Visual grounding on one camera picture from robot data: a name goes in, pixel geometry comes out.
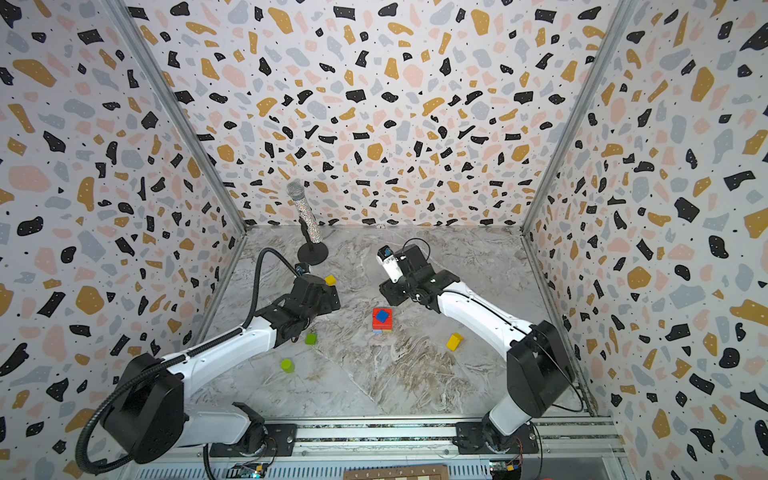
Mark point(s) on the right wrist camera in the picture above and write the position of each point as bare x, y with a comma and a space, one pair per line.
388, 260

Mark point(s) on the yellow block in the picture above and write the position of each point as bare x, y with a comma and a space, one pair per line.
454, 342

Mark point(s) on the red block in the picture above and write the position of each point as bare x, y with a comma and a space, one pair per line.
381, 326
374, 311

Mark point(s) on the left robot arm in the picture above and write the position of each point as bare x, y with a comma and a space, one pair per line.
150, 412

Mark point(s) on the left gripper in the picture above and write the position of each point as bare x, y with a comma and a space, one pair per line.
327, 303

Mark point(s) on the glitter silver microphone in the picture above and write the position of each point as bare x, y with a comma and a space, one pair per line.
296, 192

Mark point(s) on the lime green round block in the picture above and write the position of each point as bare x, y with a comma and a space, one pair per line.
287, 366

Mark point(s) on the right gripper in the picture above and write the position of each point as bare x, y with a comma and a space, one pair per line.
399, 288

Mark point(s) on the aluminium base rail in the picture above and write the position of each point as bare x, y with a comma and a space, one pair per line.
412, 438

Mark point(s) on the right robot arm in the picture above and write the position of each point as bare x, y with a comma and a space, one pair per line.
538, 370

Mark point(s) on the cardboard wooden tray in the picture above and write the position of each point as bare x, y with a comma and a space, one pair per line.
417, 472

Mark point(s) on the black microphone stand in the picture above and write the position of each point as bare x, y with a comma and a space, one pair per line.
311, 253

